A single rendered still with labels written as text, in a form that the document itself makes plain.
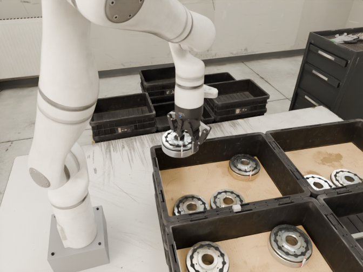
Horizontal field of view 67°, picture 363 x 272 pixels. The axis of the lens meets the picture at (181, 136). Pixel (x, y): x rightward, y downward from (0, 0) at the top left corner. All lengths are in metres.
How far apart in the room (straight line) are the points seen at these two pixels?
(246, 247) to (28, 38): 3.15
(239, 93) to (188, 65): 1.57
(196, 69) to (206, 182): 0.41
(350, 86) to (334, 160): 1.14
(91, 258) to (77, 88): 0.56
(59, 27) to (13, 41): 3.14
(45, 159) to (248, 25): 3.68
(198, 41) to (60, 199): 0.47
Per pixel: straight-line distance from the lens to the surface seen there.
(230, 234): 0.77
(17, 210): 1.16
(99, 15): 0.34
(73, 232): 0.80
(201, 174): 0.94
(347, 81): 2.16
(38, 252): 1.01
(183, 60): 0.65
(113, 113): 1.95
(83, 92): 0.45
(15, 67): 3.65
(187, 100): 0.67
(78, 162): 0.65
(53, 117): 0.48
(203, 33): 0.60
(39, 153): 0.58
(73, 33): 0.43
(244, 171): 0.93
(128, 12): 0.36
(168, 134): 0.82
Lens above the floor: 1.48
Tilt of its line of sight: 36 degrees down
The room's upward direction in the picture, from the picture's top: straight up
